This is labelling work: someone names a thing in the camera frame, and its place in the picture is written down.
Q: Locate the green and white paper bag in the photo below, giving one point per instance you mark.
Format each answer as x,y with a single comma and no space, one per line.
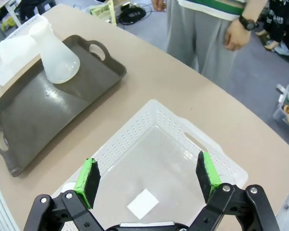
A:
103,12

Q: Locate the white paper label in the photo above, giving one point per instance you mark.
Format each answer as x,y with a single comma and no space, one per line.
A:
143,204

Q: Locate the person in striped shirt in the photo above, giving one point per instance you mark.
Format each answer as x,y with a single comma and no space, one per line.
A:
212,7

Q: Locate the black wrist watch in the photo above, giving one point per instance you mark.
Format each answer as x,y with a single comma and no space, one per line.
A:
248,22

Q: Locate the standing person in grey trousers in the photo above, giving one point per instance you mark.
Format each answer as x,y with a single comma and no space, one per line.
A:
195,36

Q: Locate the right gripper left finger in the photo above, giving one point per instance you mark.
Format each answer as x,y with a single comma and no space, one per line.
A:
86,183

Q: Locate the black printed garment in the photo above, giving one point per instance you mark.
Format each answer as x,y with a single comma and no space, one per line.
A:
281,21

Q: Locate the white perforated plastic basket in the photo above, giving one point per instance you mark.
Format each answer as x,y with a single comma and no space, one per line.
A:
154,149
0,72

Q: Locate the person's right hand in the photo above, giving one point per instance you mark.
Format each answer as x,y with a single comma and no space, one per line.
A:
159,4

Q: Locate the person's left hand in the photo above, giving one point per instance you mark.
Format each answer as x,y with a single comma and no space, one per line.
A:
237,36

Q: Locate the dark brown serving tray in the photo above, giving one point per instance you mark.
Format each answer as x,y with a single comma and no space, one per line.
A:
50,108

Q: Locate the clear plastic storage bin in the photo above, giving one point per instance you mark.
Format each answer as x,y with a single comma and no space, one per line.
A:
287,108

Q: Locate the person's left forearm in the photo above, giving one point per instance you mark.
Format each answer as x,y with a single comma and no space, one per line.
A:
255,8

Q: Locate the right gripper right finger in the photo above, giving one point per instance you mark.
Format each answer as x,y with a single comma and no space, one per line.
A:
207,173

